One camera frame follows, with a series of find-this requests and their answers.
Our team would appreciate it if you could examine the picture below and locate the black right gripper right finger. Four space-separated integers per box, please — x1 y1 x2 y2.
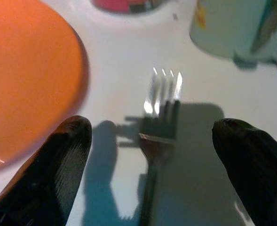
212 118 277 226

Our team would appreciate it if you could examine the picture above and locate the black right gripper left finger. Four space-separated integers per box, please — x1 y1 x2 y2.
0 115 93 226

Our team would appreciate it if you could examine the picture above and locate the metal fork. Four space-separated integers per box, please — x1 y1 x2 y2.
138 67 183 226

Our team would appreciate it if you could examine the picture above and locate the orange plate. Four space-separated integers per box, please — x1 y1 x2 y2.
0 0 87 174

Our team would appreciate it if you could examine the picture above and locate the pale green mug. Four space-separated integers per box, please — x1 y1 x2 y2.
189 0 277 65

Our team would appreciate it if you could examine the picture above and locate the red cup noodle tub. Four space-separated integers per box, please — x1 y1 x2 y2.
91 0 176 15

